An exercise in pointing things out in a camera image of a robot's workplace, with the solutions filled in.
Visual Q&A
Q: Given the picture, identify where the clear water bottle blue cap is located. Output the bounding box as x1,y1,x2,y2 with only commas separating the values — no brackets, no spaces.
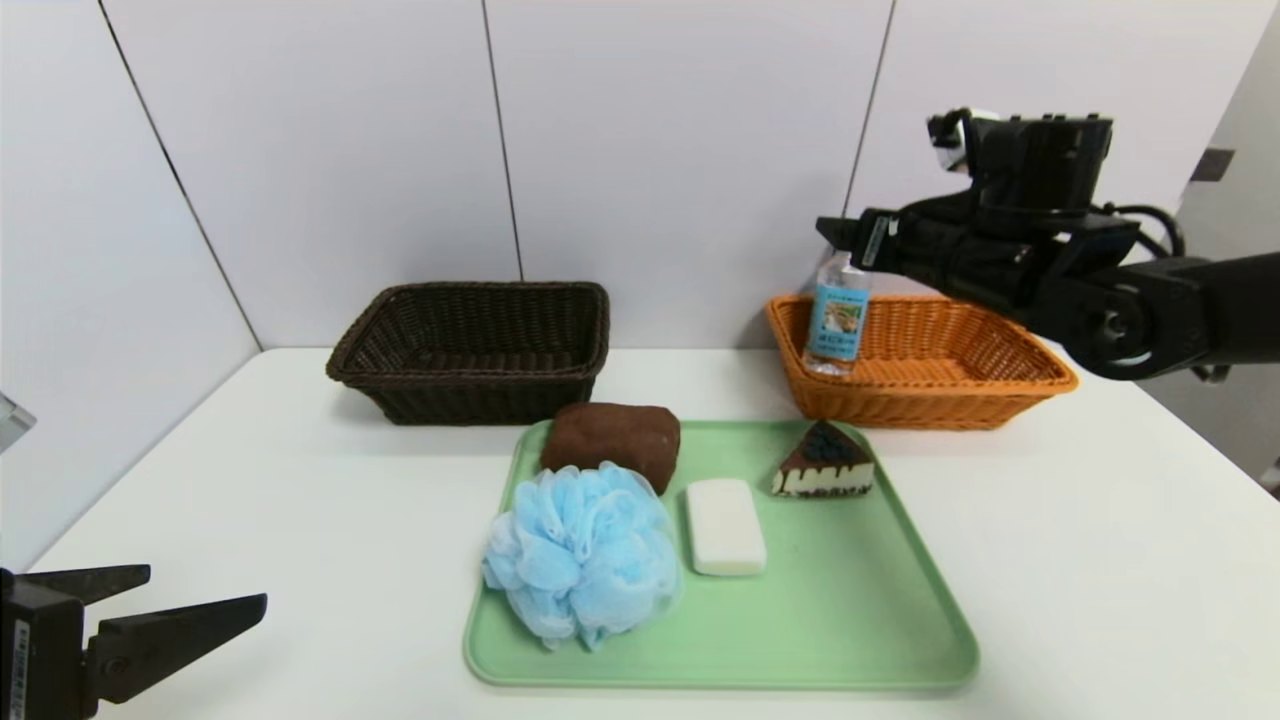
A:
803,250,874,377

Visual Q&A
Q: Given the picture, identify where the dark brown wicker basket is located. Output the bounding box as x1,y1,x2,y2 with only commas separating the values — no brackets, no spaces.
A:
326,282,611,427

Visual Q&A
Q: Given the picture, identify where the light green plastic tray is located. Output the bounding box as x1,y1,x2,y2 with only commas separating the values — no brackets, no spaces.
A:
463,419,980,691

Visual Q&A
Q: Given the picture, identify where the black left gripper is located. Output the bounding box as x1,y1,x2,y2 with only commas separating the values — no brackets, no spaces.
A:
0,563,268,720

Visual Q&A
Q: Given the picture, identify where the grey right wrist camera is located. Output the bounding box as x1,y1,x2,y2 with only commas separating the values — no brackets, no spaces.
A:
926,107,1114,217

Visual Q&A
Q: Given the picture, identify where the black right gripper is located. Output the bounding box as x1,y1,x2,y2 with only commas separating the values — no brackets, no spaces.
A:
815,205,975,296

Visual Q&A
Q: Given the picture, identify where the orange wicker basket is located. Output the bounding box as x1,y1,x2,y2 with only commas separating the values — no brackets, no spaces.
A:
766,295,1079,432

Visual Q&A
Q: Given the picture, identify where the light blue mesh bath loofah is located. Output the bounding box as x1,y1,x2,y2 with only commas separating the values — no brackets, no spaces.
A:
482,461,684,651

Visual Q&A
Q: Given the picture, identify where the white soap bar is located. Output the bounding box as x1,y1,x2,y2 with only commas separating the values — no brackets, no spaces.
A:
685,478,768,577

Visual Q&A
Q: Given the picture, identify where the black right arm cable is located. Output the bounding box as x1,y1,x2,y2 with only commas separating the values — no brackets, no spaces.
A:
1105,204,1188,259

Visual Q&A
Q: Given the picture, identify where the brown bread loaf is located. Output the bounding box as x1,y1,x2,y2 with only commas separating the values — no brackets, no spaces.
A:
540,402,682,496

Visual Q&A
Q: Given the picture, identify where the chocolate blueberry cake slice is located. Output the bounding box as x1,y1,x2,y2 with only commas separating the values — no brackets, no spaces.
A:
770,421,876,499

